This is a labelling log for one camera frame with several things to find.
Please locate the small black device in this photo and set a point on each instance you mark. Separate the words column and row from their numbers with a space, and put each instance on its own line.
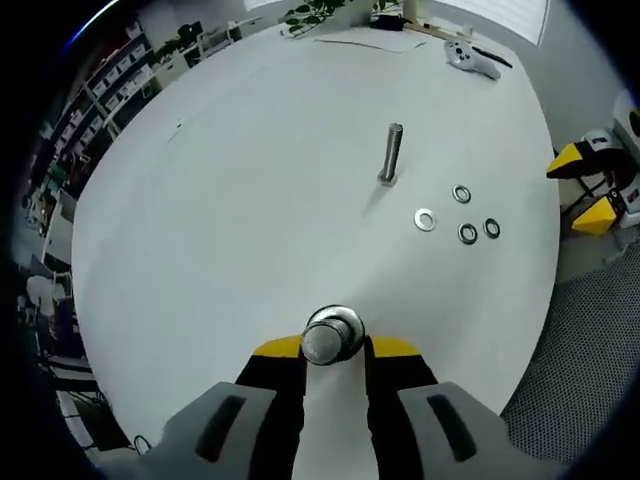
column 387, row 22

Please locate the large threaded stud bolt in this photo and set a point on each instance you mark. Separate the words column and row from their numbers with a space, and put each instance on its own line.
column 327, row 345

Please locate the white game controller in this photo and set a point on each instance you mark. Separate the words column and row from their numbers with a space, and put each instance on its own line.
column 462, row 55

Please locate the grey mesh office chair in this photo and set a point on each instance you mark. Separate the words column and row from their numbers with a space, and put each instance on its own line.
column 575, row 350

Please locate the shelving unit with white bins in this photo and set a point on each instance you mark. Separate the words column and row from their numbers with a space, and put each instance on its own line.
column 110, row 85

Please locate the small bright steel washer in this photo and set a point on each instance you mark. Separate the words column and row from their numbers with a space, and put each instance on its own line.
column 417, row 220

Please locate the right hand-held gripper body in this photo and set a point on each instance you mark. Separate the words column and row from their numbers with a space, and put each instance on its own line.
column 625, row 112

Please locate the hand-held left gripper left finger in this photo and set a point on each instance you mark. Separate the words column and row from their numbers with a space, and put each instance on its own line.
column 275, row 400

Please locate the small threaded stud bolt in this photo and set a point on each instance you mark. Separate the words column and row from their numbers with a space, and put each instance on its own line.
column 392, row 150

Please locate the beige upright post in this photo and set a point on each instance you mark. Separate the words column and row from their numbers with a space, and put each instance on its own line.
column 413, row 9

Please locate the small dark steel washer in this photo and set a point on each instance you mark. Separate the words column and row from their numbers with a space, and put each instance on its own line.
column 485, row 228
column 454, row 194
column 460, row 234

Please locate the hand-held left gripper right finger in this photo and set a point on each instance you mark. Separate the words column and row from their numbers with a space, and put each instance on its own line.
column 400, row 400

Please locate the black pen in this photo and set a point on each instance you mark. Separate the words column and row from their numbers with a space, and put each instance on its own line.
column 495, row 57

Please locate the wide white window blind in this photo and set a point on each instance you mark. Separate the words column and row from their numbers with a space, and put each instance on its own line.
column 500, row 15

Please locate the green potted plant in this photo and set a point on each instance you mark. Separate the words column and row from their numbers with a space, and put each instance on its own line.
column 310, row 12

